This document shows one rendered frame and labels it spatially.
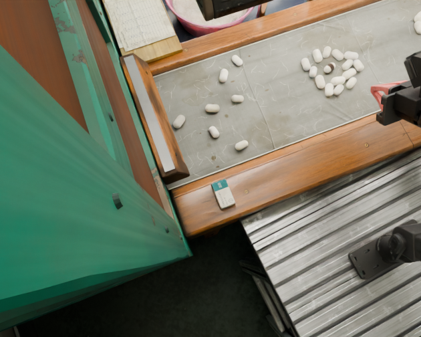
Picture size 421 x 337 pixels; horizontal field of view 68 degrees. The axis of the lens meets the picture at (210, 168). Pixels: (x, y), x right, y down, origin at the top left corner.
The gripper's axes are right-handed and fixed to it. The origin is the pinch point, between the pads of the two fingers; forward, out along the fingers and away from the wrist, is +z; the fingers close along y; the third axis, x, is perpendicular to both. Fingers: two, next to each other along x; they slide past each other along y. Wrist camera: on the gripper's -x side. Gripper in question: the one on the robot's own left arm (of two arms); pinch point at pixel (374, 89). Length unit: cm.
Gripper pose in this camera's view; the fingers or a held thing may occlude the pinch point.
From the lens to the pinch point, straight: 79.5
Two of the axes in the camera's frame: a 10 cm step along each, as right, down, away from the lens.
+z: -2.9, -5.1, 8.1
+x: 2.2, 7.9, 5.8
